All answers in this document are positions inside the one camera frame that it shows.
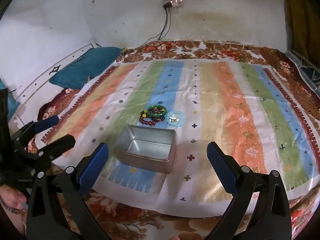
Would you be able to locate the dark red bead bracelet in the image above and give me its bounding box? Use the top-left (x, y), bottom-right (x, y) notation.
top-left (140, 116), bottom-right (165, 128)

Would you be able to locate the black power cable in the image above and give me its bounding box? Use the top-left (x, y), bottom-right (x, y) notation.
top-left (150, 6), bottom-right (172, 40)
top-left (135, 5), bottom-right (168, 50)

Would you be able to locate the silver metal tin box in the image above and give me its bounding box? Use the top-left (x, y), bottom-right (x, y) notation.
top-left (114, 124), bottom-right (177, 174)

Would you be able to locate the green bangle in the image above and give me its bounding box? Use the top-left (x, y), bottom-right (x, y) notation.
top-left (147, 105), bottom-right (167, 117)

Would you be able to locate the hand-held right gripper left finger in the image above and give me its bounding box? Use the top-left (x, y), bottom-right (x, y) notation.
top-left (26, 142), bottom-right (113, 240)

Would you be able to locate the teal cloth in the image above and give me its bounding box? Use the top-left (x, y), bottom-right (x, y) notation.
top-left (0, 79), bottom-right (20, 120)

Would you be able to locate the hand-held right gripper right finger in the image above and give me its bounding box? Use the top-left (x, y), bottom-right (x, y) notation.
top-left (205, 141), bottom-right (293, 240)

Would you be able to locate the striped woven mat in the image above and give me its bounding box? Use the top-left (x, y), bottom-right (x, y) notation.
top-left (41, 59), bottom-right (320, 217)

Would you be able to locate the teal pillow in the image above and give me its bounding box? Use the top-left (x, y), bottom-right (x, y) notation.
top-left (49, 46), bottom-right (123, 90)

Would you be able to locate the person's left hand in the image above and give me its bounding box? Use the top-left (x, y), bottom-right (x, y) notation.
top-left (0, 184), bottom-right (27, 214)

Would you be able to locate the pale blue bead bracelet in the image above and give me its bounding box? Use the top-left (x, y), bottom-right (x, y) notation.
top-left (165, 110), bottom-right (186, 126)

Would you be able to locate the blue patterned cloth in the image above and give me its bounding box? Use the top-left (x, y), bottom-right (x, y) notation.
top-left (284, 50), bottom-right (320, 93)

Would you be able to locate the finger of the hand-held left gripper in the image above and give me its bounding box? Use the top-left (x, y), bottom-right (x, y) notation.
top-left (25, 134), bottom-right (76, 160)
top-left (10, 116), bottom-right (60, 143)

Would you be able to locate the dark beaded wristband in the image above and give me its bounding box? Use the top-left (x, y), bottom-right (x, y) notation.
top-left (0, 196), bottom-right (24, 214)

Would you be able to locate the yellow curtain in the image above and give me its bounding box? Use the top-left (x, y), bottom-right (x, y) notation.
top-left (285, 0), bottom-right (320, 60)

